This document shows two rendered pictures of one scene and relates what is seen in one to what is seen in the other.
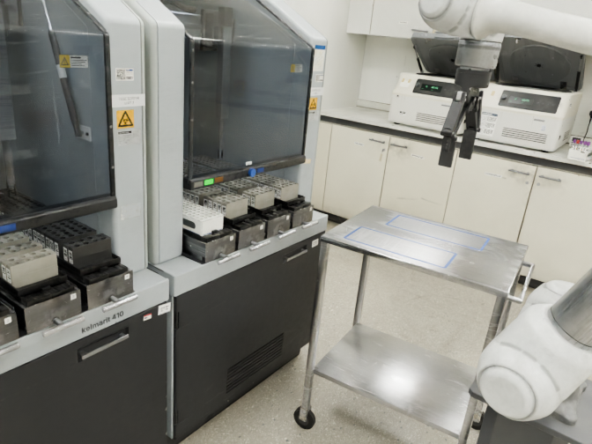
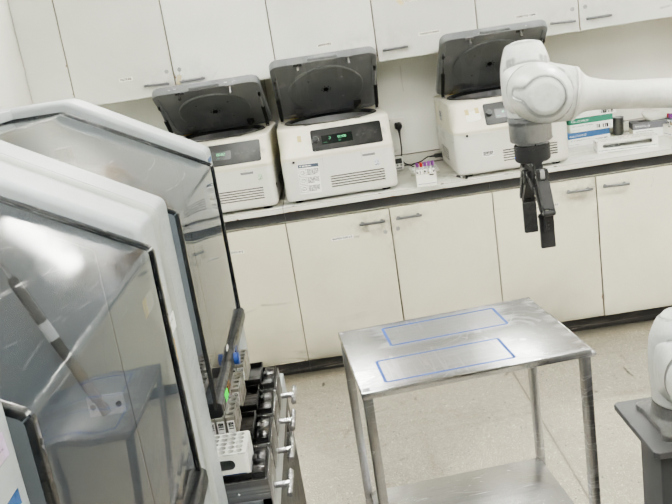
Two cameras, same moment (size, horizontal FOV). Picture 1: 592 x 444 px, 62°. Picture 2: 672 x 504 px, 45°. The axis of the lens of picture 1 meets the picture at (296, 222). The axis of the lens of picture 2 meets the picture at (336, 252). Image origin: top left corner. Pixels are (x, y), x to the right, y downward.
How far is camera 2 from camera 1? 1.00 m
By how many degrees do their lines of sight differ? 33
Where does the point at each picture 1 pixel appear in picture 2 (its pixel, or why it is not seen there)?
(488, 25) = (587, 107)
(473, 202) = (331, 281)
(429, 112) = (227, 188)
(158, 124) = (184, 344)
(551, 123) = (383, 153)
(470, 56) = (536, 133)
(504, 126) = (331, 174)
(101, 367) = not seen: outside the picture
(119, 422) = not seen: outside the picture
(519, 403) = not seen: outside the picture
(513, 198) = (377, 256)
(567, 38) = (648, 100)
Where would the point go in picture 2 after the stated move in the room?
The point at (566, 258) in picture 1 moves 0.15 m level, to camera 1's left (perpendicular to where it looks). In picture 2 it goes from (461, 299) to (440, 309)
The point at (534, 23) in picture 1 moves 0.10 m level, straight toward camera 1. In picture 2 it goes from (626, 96) to (659, 98)
